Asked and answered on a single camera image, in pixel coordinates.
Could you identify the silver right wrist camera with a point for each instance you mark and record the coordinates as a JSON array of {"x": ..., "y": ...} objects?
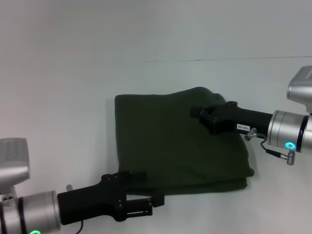
[{"x": 301, "y": 85}]

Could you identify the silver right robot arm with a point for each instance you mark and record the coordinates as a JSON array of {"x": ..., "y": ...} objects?
[{"x": 290, "y": 131}]

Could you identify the dark green t-shirt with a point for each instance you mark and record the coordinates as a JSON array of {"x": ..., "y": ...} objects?
[{"x": 175, "y": 141}]

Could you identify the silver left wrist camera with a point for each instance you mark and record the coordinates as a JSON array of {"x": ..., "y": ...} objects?
[{"x": 13, "y": 161}]

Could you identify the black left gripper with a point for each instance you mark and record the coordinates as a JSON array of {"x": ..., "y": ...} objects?
[{"x": 97, "y": 197}]

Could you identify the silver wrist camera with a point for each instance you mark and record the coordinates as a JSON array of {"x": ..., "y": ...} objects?
[
  {"x": 301, "y": 85},
  {"x": 13, "y": 161}
]

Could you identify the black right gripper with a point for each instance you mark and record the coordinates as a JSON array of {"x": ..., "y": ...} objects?
[{"x": 239, "y": 119}]

